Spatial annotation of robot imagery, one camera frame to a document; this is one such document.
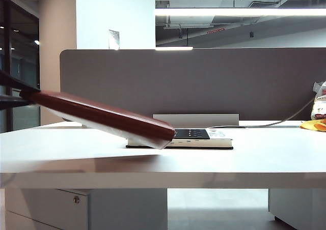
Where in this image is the clear plastic snack bag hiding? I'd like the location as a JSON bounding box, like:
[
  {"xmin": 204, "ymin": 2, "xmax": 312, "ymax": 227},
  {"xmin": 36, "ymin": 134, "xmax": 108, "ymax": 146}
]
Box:
[{"xmin": 311, "ymin": 81, "xmax": 326, "ymax": 121}]

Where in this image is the black framed glass partition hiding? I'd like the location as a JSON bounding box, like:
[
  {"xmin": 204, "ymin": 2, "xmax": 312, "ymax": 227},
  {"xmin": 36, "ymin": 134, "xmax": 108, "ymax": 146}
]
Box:
[{"xmin": 0, "ymin": 0, "xmax": 41, "ymax": 134}]

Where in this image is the white drawer cabinet with lock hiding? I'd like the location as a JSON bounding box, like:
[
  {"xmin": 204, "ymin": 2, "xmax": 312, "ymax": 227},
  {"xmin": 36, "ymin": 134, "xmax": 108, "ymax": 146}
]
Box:
[{"xmin": 4, "ymin": 188, "xmax": 168, "ymax": 230}]

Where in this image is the black hardcover book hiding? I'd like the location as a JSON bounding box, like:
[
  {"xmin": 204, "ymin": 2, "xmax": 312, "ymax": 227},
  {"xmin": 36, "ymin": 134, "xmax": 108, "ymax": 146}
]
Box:
[{"xmin": 125, "ymin": 128, "xmax": 234, "ymax": 150}]

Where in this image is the grey fabric desk divider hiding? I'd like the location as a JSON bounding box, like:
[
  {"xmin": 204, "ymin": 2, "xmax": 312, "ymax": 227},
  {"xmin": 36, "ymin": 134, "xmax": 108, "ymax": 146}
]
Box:
[{"xmin": 60, "ymin": 47, "xmax": 326, "ymax": 122}]

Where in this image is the yellow cloth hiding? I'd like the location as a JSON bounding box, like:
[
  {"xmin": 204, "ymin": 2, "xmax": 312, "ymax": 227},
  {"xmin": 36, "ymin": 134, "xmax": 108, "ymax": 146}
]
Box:
[{"xmin": 300, "ymin": 119, "xmax": 326, "ymax": 132}]

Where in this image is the plain white cabinet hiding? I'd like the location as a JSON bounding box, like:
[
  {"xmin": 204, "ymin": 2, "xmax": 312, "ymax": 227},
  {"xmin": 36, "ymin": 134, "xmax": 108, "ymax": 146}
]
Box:
[{"xmin": 268, "ymin": 188, "xmax": 326, "ymax": 230}]

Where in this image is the red leather-bound book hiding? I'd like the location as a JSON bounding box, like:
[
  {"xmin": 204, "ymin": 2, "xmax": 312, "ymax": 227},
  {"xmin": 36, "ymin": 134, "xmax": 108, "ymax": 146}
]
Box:
[{"xmin": 19, "ymin": 90, "xmax": 176, "ymax": 150}]

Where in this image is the grey power cable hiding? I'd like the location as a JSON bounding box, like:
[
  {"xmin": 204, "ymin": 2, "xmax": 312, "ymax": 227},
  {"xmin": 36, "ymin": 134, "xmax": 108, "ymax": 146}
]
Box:
[{"xmin": 207, "ymin": 97, "xmax": 316, "ymax": 129}]

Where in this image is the ceiling air vent grille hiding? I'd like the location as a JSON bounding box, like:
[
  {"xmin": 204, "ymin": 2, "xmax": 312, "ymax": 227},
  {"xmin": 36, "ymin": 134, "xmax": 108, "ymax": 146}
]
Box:
[{"xmin": 248, "ymin": 1, "xmax": 282, "ymax": 9}]

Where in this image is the silver wall plate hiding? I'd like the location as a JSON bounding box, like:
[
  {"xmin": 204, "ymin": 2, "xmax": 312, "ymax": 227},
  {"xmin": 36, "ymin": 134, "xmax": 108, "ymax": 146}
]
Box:
[{"xmin": 108, "ymin": 29, "xmax": 121, "ymax": 50}]

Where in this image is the grey metal cable flap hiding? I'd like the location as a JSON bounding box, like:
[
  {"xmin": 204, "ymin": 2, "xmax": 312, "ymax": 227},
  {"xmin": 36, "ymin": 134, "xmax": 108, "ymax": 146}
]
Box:
[{"xmin": 152, "ymin": 113, "xmax": 240, "ymax": 129}]

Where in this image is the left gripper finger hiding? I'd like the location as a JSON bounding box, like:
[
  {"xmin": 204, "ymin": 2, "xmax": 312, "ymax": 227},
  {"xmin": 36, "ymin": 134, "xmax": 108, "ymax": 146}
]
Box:
[
  {"xmin": 0, "ymin": 69, "xmax": 41, "ymax": 93},
  {"xmin": 0, "ymin": 95, "xmax": 32, "ymax": 110}
]

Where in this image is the short hanging linear light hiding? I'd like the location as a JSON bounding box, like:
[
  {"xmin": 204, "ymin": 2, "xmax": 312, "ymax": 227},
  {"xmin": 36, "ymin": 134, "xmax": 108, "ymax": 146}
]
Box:
[{"xmin": 155, "ymin": 46, "xmax": 194, "ymax": 51}]

